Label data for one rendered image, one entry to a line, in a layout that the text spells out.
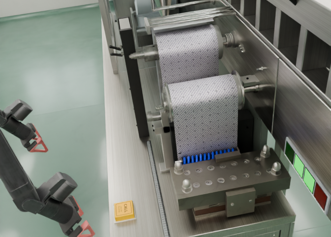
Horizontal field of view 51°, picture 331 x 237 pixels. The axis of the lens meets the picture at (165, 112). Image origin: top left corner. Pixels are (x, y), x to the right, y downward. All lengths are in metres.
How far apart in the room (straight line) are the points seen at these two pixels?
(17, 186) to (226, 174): 0.70
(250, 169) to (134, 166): 0.51
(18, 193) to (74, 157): 2.15
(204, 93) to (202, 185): 0.32
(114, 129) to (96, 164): 1.24
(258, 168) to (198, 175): 0.22
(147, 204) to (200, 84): 0.50
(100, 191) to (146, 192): 1.35
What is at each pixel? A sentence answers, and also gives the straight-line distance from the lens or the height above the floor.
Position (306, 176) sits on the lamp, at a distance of 1.09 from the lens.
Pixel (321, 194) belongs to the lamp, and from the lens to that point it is 1.03.
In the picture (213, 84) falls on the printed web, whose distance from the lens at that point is 1.24.
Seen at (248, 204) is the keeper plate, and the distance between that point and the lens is 1.29.
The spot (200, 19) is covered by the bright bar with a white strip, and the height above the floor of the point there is 1.45.
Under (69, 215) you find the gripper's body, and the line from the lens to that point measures 1.10.
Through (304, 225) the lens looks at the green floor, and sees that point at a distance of 2.50.
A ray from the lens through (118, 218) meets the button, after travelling 1.34.
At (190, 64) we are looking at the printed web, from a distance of 1.41.
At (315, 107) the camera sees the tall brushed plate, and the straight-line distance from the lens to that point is 0.97.
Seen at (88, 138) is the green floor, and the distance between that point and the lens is 3.28.
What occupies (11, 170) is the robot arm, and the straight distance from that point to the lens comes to 0.95.
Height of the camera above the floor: 1.94
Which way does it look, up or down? 35 degrees down
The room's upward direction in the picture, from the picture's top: 7 degrees counter-clockwise
